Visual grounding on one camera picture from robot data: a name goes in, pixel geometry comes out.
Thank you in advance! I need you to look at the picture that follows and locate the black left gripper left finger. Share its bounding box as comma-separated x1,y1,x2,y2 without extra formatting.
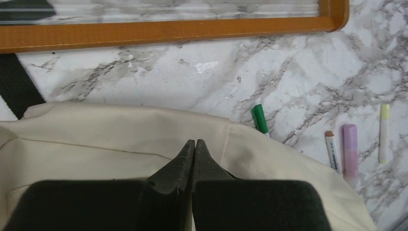
5,140,195,231

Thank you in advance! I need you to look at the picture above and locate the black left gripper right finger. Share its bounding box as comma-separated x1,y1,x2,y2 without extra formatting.
192,140,331,231

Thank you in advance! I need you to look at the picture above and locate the cream canvas backpack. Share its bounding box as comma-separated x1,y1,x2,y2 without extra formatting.
0,54,376,231

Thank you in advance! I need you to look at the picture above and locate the green marker pen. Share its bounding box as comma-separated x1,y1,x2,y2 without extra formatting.
251,104,270,138

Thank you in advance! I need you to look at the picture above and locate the white pen brown cap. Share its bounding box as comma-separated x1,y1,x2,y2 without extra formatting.
325,131,343,177

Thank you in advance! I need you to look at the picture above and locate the pink highlighter pen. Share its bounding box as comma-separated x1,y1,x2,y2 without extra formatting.
342,124,358,187

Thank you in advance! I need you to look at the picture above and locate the yellow highlighter pen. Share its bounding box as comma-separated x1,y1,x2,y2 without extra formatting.
378,104,391,164

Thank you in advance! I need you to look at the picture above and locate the orange wooden shelf rack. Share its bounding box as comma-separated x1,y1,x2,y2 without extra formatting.
0,0,349,54

